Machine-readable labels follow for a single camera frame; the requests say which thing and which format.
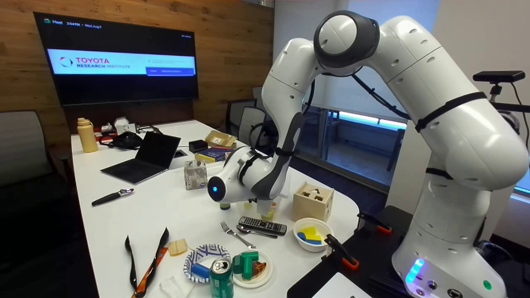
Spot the clear plastic container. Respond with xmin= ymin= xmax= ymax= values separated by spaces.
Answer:
xmin=244 ymin=200 xmax=281 ymax=221

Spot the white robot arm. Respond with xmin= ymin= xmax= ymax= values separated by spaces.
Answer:
xmin=208 ymin=10 xmax=529 ymax=298

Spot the grey office chair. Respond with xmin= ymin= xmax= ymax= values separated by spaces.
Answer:
xmin=239 ymin=107 xmax=266 ymax=147

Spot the wooden shape sorter box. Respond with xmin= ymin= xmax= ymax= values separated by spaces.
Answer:
xmin=292 ymin=182 xmax=335 ymax=220

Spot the black tv remote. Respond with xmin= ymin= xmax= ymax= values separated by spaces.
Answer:
xmin=239 ymin=216 xmax=287 ymax=236

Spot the patterned tissue box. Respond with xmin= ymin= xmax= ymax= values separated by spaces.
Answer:
xmin=185 ymin=160 xmax=208 ymax=190

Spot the silver spoon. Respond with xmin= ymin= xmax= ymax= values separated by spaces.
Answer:
xmin=238 ymin=223 xmax=277 ymax=238

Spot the silver fork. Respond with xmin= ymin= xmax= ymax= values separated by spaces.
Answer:
xmin=221 ymin=221 xmax=257 ymax=248

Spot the white bowl with blocks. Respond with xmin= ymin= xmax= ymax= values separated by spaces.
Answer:
xmin=294 ymin=216 xmax=332 ymax=251

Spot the black laptop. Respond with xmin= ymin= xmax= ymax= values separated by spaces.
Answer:
xmin=103 ymin=132 xmax=181 ymax=183

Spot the white plate with green blocks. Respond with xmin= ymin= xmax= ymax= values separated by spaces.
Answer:
xmin=233 ymin=250 xmax=276 ymax=289

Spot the black orange clamp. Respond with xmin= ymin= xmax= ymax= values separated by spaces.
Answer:
xmin=325 ymin=233 xmax=360 ymax=271

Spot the small wooden block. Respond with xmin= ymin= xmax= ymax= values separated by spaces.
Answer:
xmin=170 ymin=238 xmax=188 ymax=256

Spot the green soda can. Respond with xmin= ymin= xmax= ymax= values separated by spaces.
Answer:
xmin=211 ymin=258 xmax=234 ymax=298

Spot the blue patterned paper plate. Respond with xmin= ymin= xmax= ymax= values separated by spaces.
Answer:
xmin=185 ymin=243 xmax=231 ymax=284

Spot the black marker pen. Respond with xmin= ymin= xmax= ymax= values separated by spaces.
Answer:
xmin=92 ymin=188 xmax=135 ymax=207

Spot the crumpled white tissue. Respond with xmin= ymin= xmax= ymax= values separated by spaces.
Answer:
xmin=160 ymin=274 xmax=194 ymax=298

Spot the tan bottle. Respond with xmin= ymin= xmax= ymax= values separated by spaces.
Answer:
xmin=79 ymin=117 xmax=98 ymax=152

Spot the black orange lanyard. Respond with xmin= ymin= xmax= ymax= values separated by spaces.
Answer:
xmin=123 ymin=226 xmax=171 ymax=298

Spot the wall tv screen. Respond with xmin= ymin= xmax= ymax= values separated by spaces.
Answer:
xmin=34 ymin=11 xmax=199 ymax=106

